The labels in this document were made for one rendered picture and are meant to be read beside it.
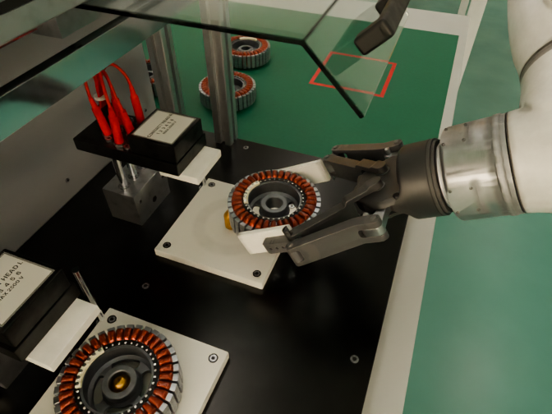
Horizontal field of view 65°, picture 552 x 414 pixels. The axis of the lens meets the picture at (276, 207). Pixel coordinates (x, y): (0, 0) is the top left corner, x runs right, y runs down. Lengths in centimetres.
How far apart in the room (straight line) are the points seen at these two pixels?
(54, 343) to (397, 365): 34
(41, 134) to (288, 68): 57
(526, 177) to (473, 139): 5
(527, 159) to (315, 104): 57
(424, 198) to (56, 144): 48
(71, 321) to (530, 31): 47
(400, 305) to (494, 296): 107
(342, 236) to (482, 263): 131
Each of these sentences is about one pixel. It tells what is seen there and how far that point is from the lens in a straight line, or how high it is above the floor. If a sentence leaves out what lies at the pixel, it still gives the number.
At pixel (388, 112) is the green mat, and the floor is 75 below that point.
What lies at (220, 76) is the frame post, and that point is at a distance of 68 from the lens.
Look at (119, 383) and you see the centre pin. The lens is 46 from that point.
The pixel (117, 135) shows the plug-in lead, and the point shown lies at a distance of 54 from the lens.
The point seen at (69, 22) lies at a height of 104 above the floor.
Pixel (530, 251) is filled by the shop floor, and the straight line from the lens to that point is 182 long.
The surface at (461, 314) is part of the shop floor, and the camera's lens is 154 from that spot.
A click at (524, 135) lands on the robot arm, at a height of 101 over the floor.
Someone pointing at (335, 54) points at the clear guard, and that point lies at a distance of 39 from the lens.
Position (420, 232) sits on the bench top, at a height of 75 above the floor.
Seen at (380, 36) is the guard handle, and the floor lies 105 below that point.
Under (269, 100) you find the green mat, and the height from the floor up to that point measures 75.
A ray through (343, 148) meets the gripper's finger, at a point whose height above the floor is 89.
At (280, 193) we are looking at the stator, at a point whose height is 83.
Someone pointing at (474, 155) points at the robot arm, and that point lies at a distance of 39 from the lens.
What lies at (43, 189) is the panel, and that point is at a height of 82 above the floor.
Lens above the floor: 121
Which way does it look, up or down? 45 degrees down
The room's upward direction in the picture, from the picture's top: straight up
